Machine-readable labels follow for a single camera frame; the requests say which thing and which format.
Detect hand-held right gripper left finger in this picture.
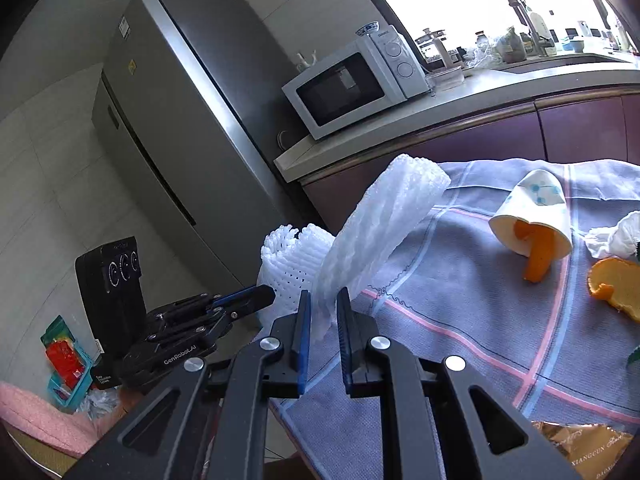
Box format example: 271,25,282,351
62,291,313,480

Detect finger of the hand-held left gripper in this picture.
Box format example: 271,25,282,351
144,288,277,357
154,286,259,322

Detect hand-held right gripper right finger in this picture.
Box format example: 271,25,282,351
336,287,583,480

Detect short white foam fruit net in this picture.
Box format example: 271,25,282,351
257,223,338,331

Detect long white foam fruit net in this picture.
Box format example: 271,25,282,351
312,154,451,343

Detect large orange peel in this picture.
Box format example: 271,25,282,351
586,256,640,323

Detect person's left forearm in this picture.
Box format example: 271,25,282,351
0,381,126,458

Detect red snack packet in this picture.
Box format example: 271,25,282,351
45,340,83,391

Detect teal floor basket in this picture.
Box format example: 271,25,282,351
41,315,96,413

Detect grey plaid tablecloth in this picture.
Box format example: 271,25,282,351
272,157,640,480

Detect white plastic bag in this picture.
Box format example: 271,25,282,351
75,387,121,421

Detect grey refrigerator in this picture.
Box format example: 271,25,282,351
91,0,321,306

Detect thin orange peel strip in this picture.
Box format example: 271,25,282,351
514,220,557,282

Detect white microwave oven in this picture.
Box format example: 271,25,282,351
281,25,432,142

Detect white patterned paper cup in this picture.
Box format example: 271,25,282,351
489,169,572,260

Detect golden snack wrapper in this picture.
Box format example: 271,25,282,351
530,420,633,480

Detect clear plastic food container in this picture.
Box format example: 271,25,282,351
425,66,465,92

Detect crumpled white tissue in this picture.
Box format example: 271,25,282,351
584,211,640,260

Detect glass electric kettle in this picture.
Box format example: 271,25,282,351
415,27,453,68

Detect white kitchen counter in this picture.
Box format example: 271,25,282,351
273,50,640,185

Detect purple base cabinets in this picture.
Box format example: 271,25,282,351
300,94,640,233

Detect green vegetable bag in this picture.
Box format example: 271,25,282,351
495,27,526,63

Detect metal sink faucet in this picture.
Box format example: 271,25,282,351
487,0,556,56

